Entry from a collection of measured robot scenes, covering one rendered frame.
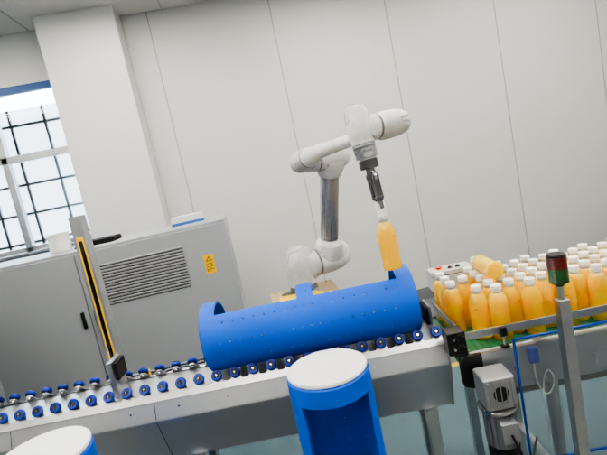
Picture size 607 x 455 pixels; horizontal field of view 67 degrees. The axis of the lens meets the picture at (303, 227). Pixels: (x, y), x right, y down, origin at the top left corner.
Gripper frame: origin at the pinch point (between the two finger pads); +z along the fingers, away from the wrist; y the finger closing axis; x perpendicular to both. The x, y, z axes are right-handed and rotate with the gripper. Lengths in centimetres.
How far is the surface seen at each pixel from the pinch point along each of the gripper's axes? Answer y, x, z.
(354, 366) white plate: 29, -28, 47
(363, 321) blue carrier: 2.0, -18.5, 40.5
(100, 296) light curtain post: -47, -133, 7
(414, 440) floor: -87, 2, 141
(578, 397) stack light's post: 26, 44, 80
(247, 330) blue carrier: -1, -63, 32
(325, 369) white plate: 26, -38, 46
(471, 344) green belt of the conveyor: 3, 20, 61
